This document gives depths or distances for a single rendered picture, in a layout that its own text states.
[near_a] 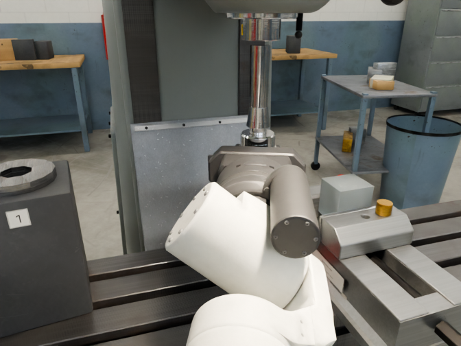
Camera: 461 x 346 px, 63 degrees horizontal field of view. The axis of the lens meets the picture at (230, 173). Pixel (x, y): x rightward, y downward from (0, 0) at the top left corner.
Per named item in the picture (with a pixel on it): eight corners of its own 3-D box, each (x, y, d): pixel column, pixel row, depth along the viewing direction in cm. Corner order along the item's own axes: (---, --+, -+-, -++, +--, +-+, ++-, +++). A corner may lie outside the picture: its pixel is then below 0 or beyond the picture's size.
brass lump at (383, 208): (394, 215, 55) (396, 204, 54) (381, 217, 54) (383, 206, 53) (383, 208, 57) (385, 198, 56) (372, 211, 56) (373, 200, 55)
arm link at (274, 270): (259, 261, 40) (256, 347, 30) (179, 203, 38) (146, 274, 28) (334, 189, 36) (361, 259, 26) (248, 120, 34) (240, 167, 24)
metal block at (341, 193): (368, 220, 59) (374, 186, 56) (335, 226, 57) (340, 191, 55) (348, 205, 63) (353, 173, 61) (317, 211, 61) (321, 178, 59)
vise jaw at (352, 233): (411, 244, 55) (417, 220, 53) (339, 260, 51) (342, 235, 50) (384, 224, 60) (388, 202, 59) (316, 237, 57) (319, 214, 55)
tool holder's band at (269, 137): (244, 146, 48) (244, 139, 48) (237, 135, 52) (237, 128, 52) (279, 143, 49) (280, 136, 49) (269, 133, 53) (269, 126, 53)
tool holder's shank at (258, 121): (249, 136, 49) (250, 46, 44) (243, 130, 51) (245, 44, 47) (272, 135, 49) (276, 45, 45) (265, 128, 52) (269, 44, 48)
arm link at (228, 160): (308, 134, 46) (320, 171, 35) (302, 202, 50) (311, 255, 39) (208, 131, 47) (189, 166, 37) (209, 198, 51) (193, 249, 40)
